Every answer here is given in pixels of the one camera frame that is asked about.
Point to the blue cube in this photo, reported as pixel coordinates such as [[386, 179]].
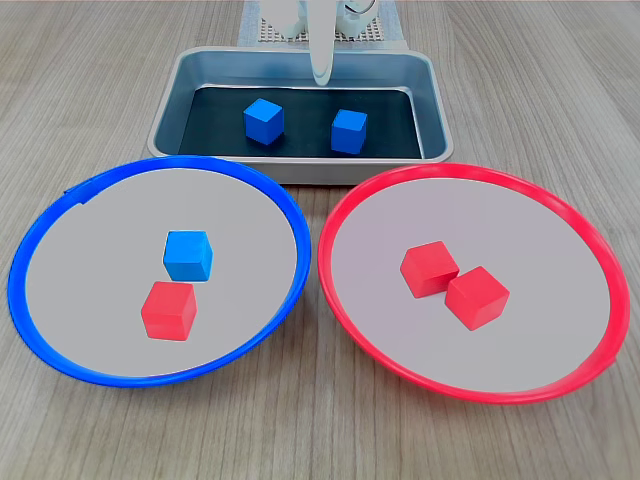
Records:
[[187, 256], [264, 122], [349, 132]]

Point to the red cube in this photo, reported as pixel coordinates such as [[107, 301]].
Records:
[[169, 312], [477, 299], [427, 267]]

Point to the black tray mat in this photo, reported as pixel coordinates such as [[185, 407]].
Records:
[[305, 125]]

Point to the steel tray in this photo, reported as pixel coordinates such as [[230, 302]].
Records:
[[167, 125]]

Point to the blue-rimmed white plate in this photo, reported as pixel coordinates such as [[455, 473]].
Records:
[[90, 280]]

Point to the red-rimmed white plate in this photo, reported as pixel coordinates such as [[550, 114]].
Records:
[[550, 300]]

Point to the pale perforated base plate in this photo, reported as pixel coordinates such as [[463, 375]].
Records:
[[375, 32]]

